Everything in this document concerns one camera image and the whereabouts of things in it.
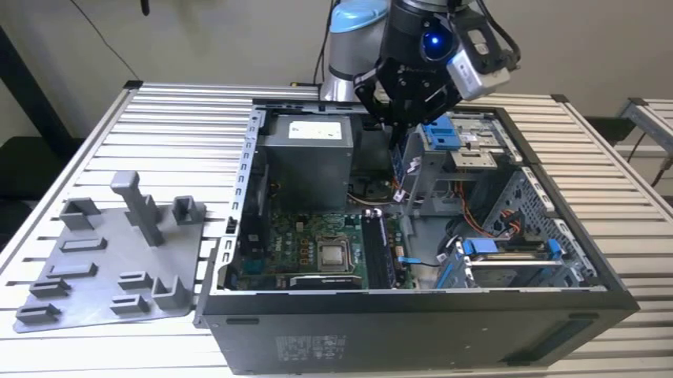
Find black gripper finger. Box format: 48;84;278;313
399;83;461;150
353;69;405;150

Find black RAM slot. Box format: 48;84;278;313
363;215;386;288

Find blue plastic drive latch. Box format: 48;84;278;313
419;116;458;151

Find grey metal drive cage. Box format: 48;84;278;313
398;113;519;216

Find grey power supply unit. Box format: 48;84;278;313
259;116;354;212

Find black box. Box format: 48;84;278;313
582;115;638;149

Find green motherboard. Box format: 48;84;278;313
234;210;419;291

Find silver CPU in socket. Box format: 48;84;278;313
314;235;354;272

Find metal slat side table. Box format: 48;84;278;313
612;96;673;158

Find grey metal disk bay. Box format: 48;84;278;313
435;232;598;291

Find hard disk in blue carrier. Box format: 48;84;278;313
457;238;566;288

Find black graphics card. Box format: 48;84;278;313
286;274;363;291

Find black PC case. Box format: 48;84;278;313
191;97;641;375

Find grey plastic parts rack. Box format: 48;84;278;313
11;171;210;335

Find black furniture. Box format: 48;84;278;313
0;25;85;237

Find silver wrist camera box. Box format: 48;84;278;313
445;17;514;102

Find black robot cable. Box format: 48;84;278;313
314;0;338;86

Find orange wires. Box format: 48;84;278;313
454;179;525;239

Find thin black wall cable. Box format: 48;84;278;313
69;0;142;83

